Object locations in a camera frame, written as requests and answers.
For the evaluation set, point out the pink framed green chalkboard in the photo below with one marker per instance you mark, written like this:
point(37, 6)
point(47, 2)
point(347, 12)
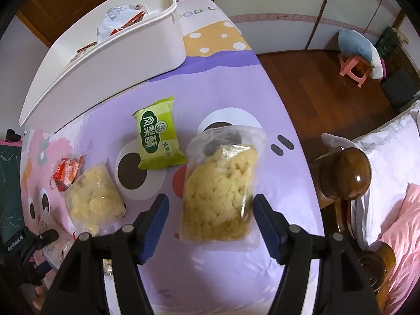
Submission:
point(10, 187)

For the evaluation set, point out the clear bag with yellow cookie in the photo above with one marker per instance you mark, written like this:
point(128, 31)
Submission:
point(216, 190)

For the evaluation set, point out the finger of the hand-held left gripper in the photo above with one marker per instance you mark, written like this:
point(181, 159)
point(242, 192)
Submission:
point(44, 267)
point(46, 236)

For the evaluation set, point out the blue cushion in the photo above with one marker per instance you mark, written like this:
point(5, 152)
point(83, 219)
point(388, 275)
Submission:
point(354, 44)

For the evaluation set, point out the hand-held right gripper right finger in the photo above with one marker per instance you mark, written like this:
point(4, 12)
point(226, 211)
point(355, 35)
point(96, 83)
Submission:
point(269, 226)

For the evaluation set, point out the cartoon printed tablecloth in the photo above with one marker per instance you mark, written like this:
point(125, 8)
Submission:
point(229, 98)

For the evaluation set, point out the red crinkled snack packet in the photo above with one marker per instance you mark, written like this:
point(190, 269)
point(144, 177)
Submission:
point(67, 172)

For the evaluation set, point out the dark green bag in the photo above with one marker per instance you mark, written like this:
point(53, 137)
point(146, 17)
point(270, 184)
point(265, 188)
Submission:
point(392, 44)

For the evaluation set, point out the pink blanket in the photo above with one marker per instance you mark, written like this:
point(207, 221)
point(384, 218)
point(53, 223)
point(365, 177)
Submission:
point(407, 236)

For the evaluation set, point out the black seat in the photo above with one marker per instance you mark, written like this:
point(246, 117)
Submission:
point(398, 87)

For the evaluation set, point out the wooden bedpost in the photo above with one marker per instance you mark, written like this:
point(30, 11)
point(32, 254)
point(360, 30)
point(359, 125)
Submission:
point(347, 174)

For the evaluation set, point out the pink plastic stool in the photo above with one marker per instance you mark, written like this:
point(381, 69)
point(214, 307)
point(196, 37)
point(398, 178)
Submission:
point(354, 69)

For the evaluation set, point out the red white cookie packet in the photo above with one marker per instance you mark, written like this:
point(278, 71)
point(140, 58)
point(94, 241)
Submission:
point(111, 19)

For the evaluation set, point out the small brown snack packet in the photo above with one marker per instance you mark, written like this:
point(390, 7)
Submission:
point(86, 47)

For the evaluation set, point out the black clip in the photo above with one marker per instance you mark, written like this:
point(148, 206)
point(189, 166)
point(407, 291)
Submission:
point(13, 135)

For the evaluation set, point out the clear bag of pastry chunks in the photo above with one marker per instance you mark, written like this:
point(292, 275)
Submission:
point(92, 200)

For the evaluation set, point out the white plastic bin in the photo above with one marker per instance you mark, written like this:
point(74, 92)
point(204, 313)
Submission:
point(98, 78)

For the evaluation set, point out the white pillow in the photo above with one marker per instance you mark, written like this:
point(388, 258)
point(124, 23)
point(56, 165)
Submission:
point(387, 151)

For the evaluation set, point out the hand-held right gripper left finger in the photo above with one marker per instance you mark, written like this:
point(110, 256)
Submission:
point(154, 229)

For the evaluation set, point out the small green snack packet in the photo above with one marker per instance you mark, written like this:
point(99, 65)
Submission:
point(157, 134)

